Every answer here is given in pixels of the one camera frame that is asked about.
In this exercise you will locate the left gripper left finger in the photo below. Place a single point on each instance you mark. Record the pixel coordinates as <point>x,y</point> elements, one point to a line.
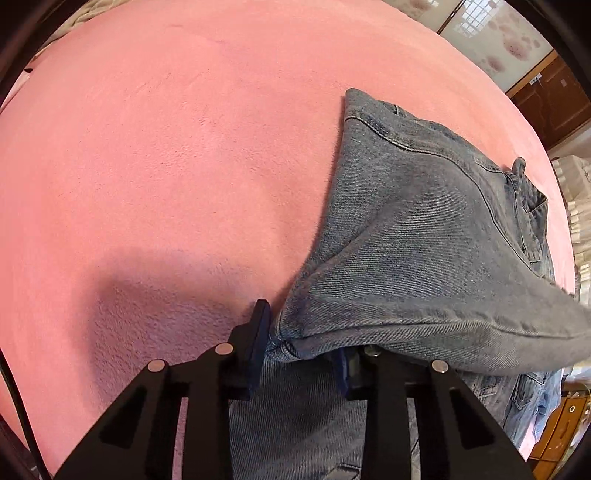
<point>135,436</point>

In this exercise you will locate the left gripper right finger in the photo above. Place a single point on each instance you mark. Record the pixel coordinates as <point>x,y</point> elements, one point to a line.
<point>425,404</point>

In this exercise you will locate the blue denim jacket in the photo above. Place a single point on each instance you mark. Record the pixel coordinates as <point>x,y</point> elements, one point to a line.
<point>428,250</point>

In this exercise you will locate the wooden drawer cabinet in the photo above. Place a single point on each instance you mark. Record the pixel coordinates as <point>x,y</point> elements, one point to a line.
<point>563,432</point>

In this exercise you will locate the pink bed blanket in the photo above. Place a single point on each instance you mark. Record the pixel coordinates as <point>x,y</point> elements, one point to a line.
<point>165,165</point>

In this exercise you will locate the cream lace covered furniture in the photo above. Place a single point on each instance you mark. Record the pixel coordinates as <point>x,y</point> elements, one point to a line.
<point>573,175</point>

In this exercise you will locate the brown wooden door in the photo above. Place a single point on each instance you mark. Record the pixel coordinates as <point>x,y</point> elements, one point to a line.
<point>552,100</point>

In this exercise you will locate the floral sliding wardrobe doors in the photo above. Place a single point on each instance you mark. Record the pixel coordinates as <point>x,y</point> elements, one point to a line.
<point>492,34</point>

